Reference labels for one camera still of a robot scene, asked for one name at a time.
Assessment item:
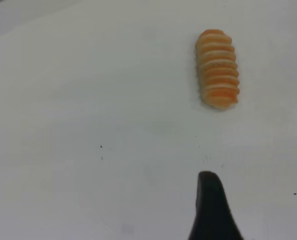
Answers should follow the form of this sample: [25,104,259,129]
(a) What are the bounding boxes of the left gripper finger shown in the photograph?
[187,170,246,240]

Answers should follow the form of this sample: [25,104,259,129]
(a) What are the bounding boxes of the ridged orange bread roll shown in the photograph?
[194,29,240,112]

